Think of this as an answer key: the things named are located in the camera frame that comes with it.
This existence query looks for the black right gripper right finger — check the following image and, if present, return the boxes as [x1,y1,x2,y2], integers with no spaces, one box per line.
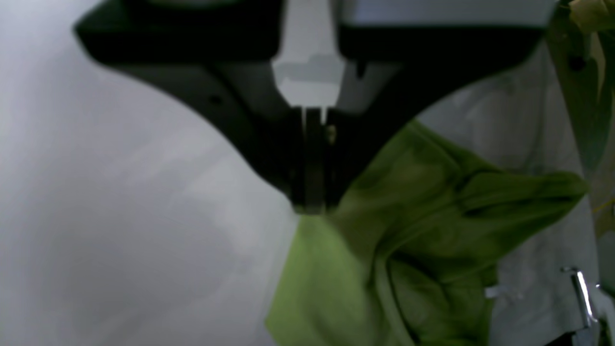
[315,24,546,214]

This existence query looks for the green T-shirt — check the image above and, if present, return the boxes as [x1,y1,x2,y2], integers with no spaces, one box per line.
[264,121,587,346]

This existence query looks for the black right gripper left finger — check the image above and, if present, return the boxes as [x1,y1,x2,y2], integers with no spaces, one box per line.
[74,0,316,214]

